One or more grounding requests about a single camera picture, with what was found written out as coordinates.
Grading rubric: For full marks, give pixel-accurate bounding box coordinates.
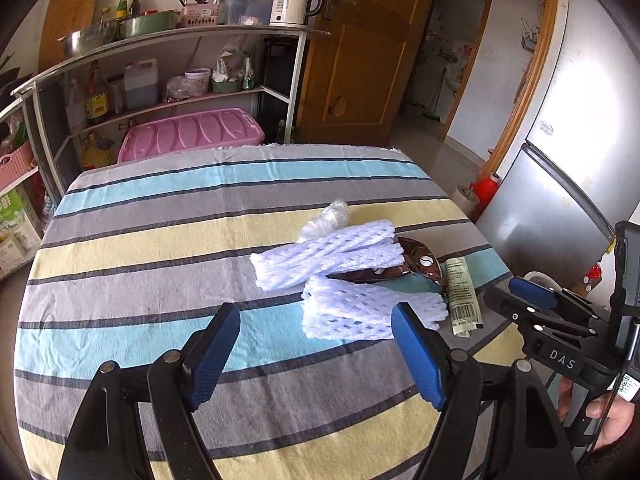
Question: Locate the white electric kettle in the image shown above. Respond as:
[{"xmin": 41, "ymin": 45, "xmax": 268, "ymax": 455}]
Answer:
[{"xmin": 269, "ymin": 0, "xmax": 326, "ymax": 26}]

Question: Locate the pink utensil basket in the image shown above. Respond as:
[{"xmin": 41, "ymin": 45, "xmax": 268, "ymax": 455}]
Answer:
[{"xmin": 180, "ymin": 2, "xmax": 220, "ymax": 27}]

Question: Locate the white oil jug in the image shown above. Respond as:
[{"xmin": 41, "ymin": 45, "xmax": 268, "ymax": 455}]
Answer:
[{"xmin": 124, "ymin": 58, "xmax": 158, "ymax": 110}]

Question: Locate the silver refrigerator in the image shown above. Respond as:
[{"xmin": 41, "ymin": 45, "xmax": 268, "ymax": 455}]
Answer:
[{"xmin": 477, "ymin": 0, "xmax": 639, "ymax": 288}]

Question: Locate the metal kitchen shelf rack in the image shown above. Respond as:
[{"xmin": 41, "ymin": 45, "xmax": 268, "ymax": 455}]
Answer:
[{"xmin": 13, "ymin": 25, "xmax": 313, "ymax": 202}]

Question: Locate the yellow label sauce bottle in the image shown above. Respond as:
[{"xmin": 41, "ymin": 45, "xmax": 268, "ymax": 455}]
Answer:
[{"xmin": 85, "ymin": 61, "xmax": 110, "ymax": 125}]

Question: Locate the green white barcode wrapper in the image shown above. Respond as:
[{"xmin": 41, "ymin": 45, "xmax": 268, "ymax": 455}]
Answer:
[{"xmin": 445, "ymin": 257, "xmax": 484, "ymax": 338}]

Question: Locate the wooden cutting board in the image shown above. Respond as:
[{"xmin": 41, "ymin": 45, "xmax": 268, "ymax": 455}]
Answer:
[{"xmin": 38, "ymin": 0, "xmax": 98, "ymax": 72}]

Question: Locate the clear crumpled plastic bag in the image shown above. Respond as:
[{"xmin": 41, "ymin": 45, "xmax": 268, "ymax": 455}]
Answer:
[{"xmin": 296, "ymin": 200, "xmax": 349, "ymax": 244}]

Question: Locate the red jug on floor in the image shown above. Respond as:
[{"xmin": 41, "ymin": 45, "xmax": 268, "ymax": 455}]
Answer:
[{"xmin": 470, "ymin": 172, "xmax": 501, "ymax": 222}]

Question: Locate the pink plastic lid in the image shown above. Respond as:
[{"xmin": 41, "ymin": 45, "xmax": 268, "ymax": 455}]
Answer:
[{"xmin": 117, "ymin": 107, "xmax": 265, "ymax": 164}]

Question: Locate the white foam net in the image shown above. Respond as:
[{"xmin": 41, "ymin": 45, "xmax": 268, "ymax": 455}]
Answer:
[
  {"xmin": 250, "ymin": 220, "xmax": 404, "ymax": 290},
  {"xmin": 302, "ymin": 276, "xmax": 448, "ymax": 340}
]

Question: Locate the green enamel basin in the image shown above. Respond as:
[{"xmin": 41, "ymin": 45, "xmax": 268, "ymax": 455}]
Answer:
[{"xmin": 119, "ymin": 10, "xmax": 180, "ymax": 39}]

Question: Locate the brown coffee sachet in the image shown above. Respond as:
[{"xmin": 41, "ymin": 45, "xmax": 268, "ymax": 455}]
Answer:
[
  {"xmin": 330, "ymin": 264, "xmax": 411, "ymax": 284},
  {"xmin": 397, "ymin": 236, "xmax": 442, "ymax": 286}
]

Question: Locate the pink side basket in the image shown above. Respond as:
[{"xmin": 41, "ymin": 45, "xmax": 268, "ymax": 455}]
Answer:
[{"xmin": 0, "ymin": 141, "xmax": 38, "ymax": 194}]

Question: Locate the striped tablecloth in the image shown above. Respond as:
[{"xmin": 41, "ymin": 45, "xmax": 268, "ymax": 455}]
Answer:
[{"xmin": 14, "ymin": 145, "xmax": 510, "ymax": 479}]

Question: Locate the white round trash bin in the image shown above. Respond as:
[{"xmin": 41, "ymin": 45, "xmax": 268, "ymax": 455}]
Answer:
[{"xmin": 524, "ymin": 271, "xmax": 563, "ymax": 292}]

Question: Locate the steel mixing bowl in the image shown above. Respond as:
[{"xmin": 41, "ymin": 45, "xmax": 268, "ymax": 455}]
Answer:
[{"xmin": 58, "ymin": 21, "xmax": 120, "ymax": 58}]

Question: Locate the clear storage box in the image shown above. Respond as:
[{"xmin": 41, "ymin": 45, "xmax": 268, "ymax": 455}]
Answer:
[{"xmin": 218, "ymin": 0, "xmax": 273, "ymax": 26}]

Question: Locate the brown wooden door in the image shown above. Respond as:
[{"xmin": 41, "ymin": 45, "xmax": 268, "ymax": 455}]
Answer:
[{"xmin": 295, "ymin": 0, "xmax": 432, "ymax": 146}]

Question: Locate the right hand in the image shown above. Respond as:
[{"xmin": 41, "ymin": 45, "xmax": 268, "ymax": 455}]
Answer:
[{"xmin": 556, "ymin": 377, "xmax": 638, "ymax": 452}]

